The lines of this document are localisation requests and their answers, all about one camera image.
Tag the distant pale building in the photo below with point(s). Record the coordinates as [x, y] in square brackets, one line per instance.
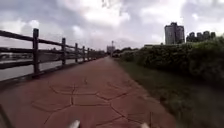
[110, 49]

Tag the red stone-pattern path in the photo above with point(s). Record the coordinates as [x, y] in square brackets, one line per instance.
[96, 90]

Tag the grass strip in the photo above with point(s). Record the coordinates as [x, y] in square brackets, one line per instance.
[166, 90]

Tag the tall grey building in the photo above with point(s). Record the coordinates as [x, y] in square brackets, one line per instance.
[174, 33]

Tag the robot's own part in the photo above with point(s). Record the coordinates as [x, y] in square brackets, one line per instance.
[144, 125]
[74, 124]

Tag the green hedge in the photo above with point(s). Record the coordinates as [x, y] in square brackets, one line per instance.
[186, 58]

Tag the group of dark buildings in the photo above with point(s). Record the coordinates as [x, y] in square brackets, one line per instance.
[201, 36]

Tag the water surface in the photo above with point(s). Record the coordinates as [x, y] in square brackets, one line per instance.
[16, 70]

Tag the wooden post-and-rail fence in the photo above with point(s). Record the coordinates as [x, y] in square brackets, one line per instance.
[35, 53]

